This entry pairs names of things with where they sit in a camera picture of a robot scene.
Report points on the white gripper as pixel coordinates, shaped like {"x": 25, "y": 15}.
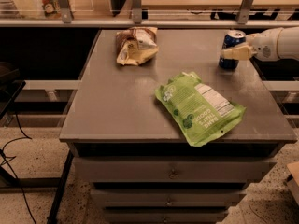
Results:
{"x": 263, "y": 47}

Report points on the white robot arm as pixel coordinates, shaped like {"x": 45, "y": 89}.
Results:
{"x": 288, "y": 44}

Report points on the green snack bag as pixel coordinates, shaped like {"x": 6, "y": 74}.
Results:
{"x": 202, "y": 114}

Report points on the brown chip bag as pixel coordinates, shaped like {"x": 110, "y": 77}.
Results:
{"x": 136, "y": 45}

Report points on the wooden box at right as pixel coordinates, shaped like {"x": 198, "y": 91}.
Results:
{"x": 293, "y": 180}

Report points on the grey drawer cabinet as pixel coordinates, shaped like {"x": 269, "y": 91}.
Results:
{"x": 132, "y": 149}

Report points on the top drawer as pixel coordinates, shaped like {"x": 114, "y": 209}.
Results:
{"x": 173, "y": 169}

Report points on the drawer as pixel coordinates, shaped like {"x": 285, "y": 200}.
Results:
{"x": 173, "y": 169}
{"x": 165, "y": 216}
{"x": 167, "y": 197}

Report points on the middle drawer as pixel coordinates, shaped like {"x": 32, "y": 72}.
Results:
{"x": 167, "y": 197}

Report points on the bottom drawer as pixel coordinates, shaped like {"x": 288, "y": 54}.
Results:
{"x": 165, "y": 216}

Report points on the black table at left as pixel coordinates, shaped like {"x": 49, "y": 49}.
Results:
{"x": 10, "y": 88}

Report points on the right metal shelf bracket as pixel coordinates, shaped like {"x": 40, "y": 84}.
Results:
{"x": 242, "y": 16}

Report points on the metal shelf bracket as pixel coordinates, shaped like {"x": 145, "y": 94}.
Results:
{"x": 242, "y": 16}
{"x": 136, "y": 11}
{"x": 66, "y": 12}

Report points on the middle metal shelf bracket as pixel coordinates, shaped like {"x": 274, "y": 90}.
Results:
{"x": 136, "y": 11}

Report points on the left metal shelf bracket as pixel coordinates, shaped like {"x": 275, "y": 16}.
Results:
{"x": 66, "y": 12}

